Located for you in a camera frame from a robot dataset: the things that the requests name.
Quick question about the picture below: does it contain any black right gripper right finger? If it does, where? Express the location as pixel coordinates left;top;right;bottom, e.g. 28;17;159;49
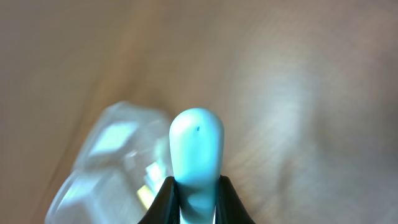
215;175;255;224

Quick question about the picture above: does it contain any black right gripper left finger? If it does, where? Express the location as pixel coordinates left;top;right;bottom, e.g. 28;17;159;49
138;176;180;224

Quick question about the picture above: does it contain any yellow plastic knife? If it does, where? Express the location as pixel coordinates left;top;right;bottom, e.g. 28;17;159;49
137;185;155;210

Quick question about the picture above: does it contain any light blue plastic knife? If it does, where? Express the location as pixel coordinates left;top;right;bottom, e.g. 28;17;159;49
169;108;224;223

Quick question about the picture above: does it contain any clear right plastic container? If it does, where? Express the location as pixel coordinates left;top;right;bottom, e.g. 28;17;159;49
45;101;173;223

